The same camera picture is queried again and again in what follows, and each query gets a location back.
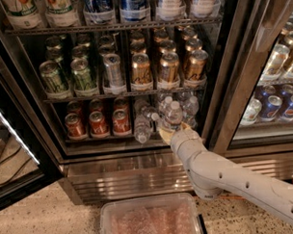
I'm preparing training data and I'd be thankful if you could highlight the fallen clear water bottle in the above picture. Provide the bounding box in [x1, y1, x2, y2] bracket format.
[134, 116, 151, 144]

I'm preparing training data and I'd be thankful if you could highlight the red soda can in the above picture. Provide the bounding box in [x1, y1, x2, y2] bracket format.
[113, 109, 131, 136]
[65, 113, 88, 140]
[89, 111, 110, 138]

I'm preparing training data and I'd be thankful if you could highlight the gold can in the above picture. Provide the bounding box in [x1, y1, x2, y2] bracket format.
[157, 52, 180, 90]
[131, 53, 153, 91]
[183, 49, 209, 88]

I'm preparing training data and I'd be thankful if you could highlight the blue can top left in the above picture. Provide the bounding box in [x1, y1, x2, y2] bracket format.
[83, 0, 115, 26]

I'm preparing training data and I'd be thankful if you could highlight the open fridge glass door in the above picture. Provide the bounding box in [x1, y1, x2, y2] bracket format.
[0, 56, 61, 211]

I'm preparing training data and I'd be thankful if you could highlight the upper wire shelf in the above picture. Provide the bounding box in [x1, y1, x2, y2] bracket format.
[4, 16, 223, 36]

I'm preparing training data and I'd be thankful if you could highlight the silver can front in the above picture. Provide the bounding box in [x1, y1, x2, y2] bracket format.
[103, 54, 126, 94]

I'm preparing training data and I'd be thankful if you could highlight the gold can front right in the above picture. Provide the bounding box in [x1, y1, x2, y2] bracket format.
[183, 49, 209, 88]

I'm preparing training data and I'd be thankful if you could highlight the middle wire shelf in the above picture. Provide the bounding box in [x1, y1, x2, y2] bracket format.
[43, 85, 206, 103]

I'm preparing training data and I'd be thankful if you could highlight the blue pepsi can right fridge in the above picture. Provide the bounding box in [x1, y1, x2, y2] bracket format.
[260, 95, 282, 121]

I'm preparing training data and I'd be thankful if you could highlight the steel fridge base grille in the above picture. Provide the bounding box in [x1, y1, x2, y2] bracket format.
[61, 143, 293, 205]

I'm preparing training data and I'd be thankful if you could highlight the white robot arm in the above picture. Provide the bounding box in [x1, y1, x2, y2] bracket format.
[158, 124, 293, 226]

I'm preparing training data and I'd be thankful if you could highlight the green can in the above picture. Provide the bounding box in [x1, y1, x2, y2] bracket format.
[70, 59, 98, 96]
[39, 61, 71, 99]

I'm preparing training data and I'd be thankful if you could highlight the orange cable on floor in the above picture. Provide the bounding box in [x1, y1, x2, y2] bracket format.
[220, 193, 247, 201]

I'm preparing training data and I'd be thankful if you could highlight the red soda can front middle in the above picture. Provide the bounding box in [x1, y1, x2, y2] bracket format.
[89, 111, 110, 138]

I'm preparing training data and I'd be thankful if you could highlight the gold can front left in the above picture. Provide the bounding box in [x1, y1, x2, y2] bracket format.
[131, 53, 153, 91]

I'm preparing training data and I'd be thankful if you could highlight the clear water bottle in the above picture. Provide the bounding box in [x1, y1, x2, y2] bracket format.
[159, 96, 173, 117]
[163, 100, 183, 132]
[183, 96, 200, 129]
[134, 116, 151, 144]

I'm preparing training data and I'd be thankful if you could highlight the green can front left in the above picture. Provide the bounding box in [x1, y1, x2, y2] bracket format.
[39, 61, 71, 99]

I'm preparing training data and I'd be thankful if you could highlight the white can right fridge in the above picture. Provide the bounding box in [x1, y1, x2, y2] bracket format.
[240, 99, 262, 126]

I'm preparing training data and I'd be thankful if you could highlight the blue can top shelf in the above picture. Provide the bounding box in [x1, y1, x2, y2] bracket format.
[120, 0, 149, 22]

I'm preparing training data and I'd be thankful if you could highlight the gold can front middle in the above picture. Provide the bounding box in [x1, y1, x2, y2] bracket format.
[157, 52, 180, 90]

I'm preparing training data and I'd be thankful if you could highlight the closed right fridge door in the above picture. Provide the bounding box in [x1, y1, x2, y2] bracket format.
[213, 0, 293, 155]

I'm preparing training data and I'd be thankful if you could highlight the wire shelf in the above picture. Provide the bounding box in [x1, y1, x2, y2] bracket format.
[4, 16, 223, 36]
[43, 85, 206, 103]

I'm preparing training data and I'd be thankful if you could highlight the clear plastic bin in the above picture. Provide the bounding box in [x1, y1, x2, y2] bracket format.
[100, 193, 204, 234]

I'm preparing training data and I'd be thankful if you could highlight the red soda can front right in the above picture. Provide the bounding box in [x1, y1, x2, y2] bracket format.
[113, 109, 131, 136]

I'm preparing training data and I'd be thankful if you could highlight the red soda can front left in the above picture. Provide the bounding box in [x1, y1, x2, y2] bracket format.
[65, 113, 88, 140]

